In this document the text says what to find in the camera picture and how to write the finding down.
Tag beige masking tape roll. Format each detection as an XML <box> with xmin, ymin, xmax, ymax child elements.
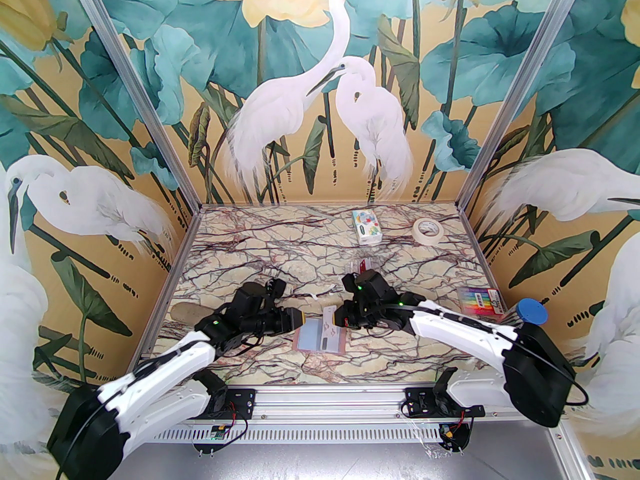
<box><xmin>412</xmin><ymin>218</ymin><xmax>445</xmax><ymax>244</ymax></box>

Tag grey metal sheet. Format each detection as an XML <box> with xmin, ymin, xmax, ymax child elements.
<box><xmin>120</xmin><ymin>440</ymin><xmax>593</xmax><ymax>480</ymax></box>

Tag pencil tube with blue lid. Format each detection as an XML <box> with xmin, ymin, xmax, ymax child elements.
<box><xmin>500</xmin><ymin>298</ymin><xmax>549</xmax><ymax>329</ymax></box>

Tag pink leather card holder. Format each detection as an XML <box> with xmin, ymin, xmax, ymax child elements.
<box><xmin>294</xmin><ymin>317</ymin><xmax>347</xmax><ymax>355</ymax></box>

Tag aluminium frame post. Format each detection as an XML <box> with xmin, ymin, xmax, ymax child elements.
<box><xmin>65</xmin><ymin>0</ymin><xmax>205</xmax><ymax>210</ymax></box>
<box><xmin>456</xmin><ymin>0</ymin><xmax>587</xmax><ymax>211</ymax></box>

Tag printed tissue pack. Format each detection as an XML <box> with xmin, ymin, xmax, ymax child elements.
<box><xmin>351</xmin><ymin>209</ymin><xmax>384</xmax><ymax>246</ymax></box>

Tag coloured marker pack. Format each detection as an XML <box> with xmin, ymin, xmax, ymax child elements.
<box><xmin>457</xmin><ymin>288</ymin><xmax>502</xmax><ymax>315</ymax></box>

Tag perforated metal strip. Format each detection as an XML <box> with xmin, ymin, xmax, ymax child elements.
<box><xmin>145</xmin><ymin>420</ymin><xmax>573</xmax><ymax>445</ymax></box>

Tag aluminium frame rail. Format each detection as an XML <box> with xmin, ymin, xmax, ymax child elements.
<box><xmin>150</xmin><ymin>382</ymin><xmax>571</xmax><ymax>425</ymax></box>

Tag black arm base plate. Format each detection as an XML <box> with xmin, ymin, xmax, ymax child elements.
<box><xmin>200</xmin><ymin>388</ymin><xmax>257</xmax><ymax>421</ymax></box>
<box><xmin>404</xmin><ymin>387</ymin><xmax>486</xmax><ymax>420</ymax></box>

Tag clear acrylic card stand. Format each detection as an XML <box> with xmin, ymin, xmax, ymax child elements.
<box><xmin>349</xmin><ymin>255</ymin><xmax>382</xmax><ymax>277</ymax></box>

